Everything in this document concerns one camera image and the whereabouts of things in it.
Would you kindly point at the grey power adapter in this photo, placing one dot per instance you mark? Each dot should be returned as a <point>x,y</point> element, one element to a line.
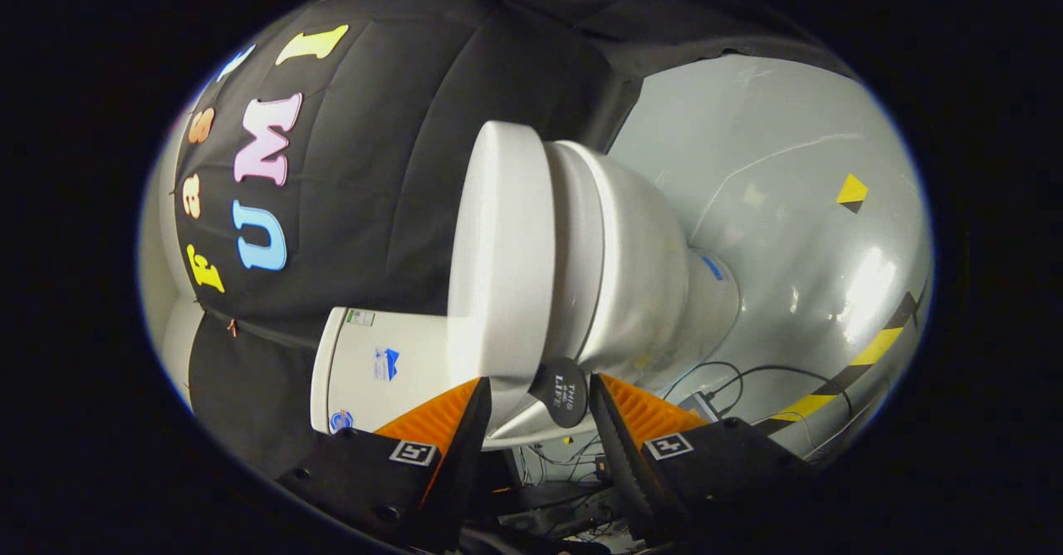
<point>702,406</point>

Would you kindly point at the black backdrop cloth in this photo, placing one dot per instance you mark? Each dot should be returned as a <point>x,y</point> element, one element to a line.
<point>390,123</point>

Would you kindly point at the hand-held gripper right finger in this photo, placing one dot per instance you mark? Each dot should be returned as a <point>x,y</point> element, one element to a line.
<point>619,455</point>

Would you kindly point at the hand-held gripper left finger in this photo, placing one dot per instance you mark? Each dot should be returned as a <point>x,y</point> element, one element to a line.
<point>461,447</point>

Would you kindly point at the yellow black hazard tape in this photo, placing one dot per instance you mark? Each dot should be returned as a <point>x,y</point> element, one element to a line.
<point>876,346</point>

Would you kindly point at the round black tag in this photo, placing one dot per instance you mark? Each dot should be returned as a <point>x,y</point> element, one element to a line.
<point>558,393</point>

